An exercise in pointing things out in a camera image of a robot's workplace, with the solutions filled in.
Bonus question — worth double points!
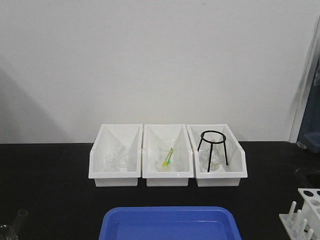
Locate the clear glass test tube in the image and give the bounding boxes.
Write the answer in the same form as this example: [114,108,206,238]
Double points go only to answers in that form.
[12,209,29,240]

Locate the grey pegboard drying rack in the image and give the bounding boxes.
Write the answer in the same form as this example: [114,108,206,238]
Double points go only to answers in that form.
[297,59,320,153]

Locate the white test tube rack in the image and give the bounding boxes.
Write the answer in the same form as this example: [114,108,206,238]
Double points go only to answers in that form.
[279,188,320,240]

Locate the beaker in middle bin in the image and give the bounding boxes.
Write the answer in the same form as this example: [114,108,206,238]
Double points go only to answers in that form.
[156,139,179,172]

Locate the middle white storage bin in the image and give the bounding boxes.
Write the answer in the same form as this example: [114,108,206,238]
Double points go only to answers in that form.
[142,124,194,187]

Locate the white storage bin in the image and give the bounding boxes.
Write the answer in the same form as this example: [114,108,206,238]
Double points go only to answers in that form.
[142,124,194,187]
[186,124,248,187]
[88,124,143,188]

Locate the glassware in left bin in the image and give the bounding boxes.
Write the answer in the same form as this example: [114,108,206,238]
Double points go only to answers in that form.
[104,146,131,172]

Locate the left white storage bin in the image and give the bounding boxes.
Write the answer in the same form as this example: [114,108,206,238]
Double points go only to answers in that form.
[88,124,143,188]

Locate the glass flask in right bin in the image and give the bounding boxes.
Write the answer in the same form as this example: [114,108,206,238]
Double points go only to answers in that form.
[199,141,223,173]

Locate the right white storage bin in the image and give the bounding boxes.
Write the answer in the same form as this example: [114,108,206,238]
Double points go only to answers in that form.
[186,124,248,187]

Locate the blue plastic tray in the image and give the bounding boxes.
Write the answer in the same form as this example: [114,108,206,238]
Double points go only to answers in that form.
[98,206,242,240]

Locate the black sink basin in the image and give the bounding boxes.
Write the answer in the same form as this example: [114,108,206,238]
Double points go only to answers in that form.
[295,168,320,189]

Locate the clear glass beaker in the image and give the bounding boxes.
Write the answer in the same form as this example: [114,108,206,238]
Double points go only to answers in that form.
[0,224,17,240]

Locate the black wire tripod stand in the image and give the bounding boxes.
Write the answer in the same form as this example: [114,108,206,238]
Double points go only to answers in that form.
[197,130,229,173]

